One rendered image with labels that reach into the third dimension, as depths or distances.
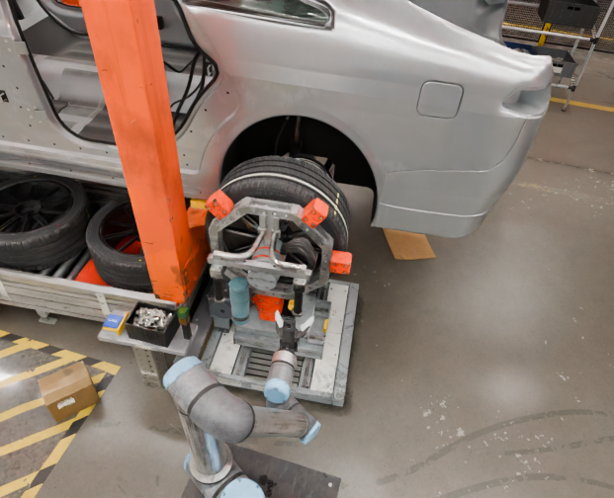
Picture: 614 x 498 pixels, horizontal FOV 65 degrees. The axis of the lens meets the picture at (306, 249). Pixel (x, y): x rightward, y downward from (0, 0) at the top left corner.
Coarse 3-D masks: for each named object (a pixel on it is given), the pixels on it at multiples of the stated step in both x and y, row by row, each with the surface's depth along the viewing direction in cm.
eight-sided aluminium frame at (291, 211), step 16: (240, 208) 197; (256, 208) 196; (272, 208) 195; (288, 208) 200; (304, 208) 199; (224, 224) 205; (304, 224) 197; (320, 240) 202; (224, 272) 226; (240, 272) 230; (320, 272) 215; (288, 288) 232
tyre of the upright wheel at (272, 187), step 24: (240, 168) 214; (264, 168) 206; (288, 168) 207; (312, 168) 212; (240, 192) 202; (264, 192) 200; (288, 192) 198; (312, 192) 201; (336, 192) 214; (336, 216) 206; (336, 240) 211
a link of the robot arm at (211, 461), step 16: (176, 368) 130; (192, 368) 130; (176, 384) 128; (192, 384) 126; (208, 384) 127; (176, 400) 129; (192, 400) 124; (192, 432) 141; (192, 448) 151; (208, 448) 149; (224, 448) 163; (192, 464) 166; (208, 464) 158; (224, 464) 166; (208, 480) 163; (224, 480) 166; (208, 496) 167
